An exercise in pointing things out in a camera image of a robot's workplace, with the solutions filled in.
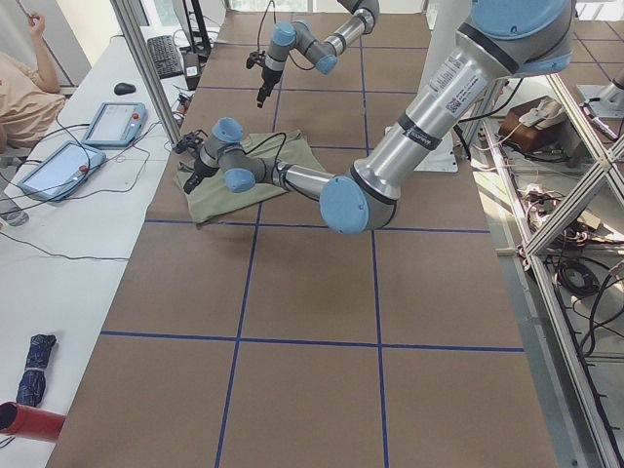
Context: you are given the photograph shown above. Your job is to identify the seated person beige clothes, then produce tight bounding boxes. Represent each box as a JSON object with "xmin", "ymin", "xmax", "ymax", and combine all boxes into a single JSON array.
[{"xmin": 0, "ymin": 9, "xmax": 67, "ymax": 228}]

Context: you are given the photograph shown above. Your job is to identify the blue teach pendant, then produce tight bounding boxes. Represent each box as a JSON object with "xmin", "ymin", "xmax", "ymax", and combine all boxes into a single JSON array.
[
  {"xmin": 17, "ymin": 141, "xmax": 106, "ymax": 202},
  {"xmin": 81, "ymin": 102, "xmax": 146, "ymax": 149}
]

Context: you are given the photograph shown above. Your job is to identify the dark blue folded umbrella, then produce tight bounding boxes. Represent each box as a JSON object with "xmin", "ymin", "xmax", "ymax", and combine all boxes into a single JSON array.
[{"xmin": 16, "ymin": 333, "xmax": 57, "ymax": 407}]

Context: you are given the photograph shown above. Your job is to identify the far blue teach pendant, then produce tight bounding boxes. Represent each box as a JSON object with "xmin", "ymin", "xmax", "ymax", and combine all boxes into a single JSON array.
[{"xmin": 81, "ymin": 102, "xmax": 146, "ymax": 149}]

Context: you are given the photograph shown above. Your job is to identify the near blue teach pendant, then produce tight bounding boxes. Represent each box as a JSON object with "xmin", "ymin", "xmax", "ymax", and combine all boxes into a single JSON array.
[{"xmin": 17, "ymin": 141, "xmax": 106, "ymax": 202}]

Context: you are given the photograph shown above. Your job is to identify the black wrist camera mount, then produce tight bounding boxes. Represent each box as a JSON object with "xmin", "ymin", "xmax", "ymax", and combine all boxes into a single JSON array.
[
  {"xmin": 174, "ymin": 130, "xmax": 207, "ymax": 158},
  {"xmin": 246, "ymin": 50, "xmax": 266, "ymax": 69}
]

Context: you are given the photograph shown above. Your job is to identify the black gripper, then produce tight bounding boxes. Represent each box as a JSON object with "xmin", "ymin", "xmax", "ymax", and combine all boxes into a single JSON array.
[
  {"xmin": 256, "ymin": 68, "xmax": 282, "ymax": 108},
  {"xmin": 183, "ymin": 158, "xmax": 217, "ymax": 194}
]

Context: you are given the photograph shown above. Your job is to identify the black keyboard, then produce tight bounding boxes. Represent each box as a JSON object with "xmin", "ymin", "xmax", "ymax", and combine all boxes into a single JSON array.
[{"xmin": 146, "ymin": 35, "xmax": 183, "ymax": 79}]

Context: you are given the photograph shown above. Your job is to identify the red cylinder bottle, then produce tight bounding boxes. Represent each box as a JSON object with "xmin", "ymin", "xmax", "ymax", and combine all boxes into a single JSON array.
[{"xmin": 1, "ymin": 402, "xmax": 65, "ymax": 443}]

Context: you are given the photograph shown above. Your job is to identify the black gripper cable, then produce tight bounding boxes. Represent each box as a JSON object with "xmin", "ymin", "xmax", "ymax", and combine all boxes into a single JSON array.
[{"xmin": 238, "ymin": 131, "xmax": 293, "ymax": 172}]

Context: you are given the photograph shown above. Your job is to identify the black computer mouse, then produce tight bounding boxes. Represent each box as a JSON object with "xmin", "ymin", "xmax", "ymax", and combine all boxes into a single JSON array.
[{"xmin": 113, "ymin": 82, "xmax": 137, "ymax": 96}]

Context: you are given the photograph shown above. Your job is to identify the aluminium frame post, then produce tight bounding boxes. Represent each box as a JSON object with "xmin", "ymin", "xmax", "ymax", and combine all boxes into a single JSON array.
[{"xmin": 110, "ymin": 0, "xmax": 180, "ymax": 148}]

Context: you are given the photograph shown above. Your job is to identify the olive green long-sleeve shirt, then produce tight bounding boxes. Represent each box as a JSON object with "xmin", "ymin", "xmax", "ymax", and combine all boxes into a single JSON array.
[{"xmin": 171, "ymin": 128, "xmax": 327, "ymax": 228}]

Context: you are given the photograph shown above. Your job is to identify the brown box with adapter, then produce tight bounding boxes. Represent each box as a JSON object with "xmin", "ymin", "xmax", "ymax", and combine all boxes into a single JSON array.
[{"xmin": 498, "ymin": 97, "xmax": 567, "ymax": 152}]

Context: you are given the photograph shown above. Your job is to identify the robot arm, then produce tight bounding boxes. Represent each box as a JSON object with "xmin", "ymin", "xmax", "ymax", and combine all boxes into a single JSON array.
[
  {"xmin": 246, "ymin": 0, "xmax": 380, "ymax": 108},
  {"xmin": 182, "ymin": 1, "xmax": 575, "ymax": 235}
]

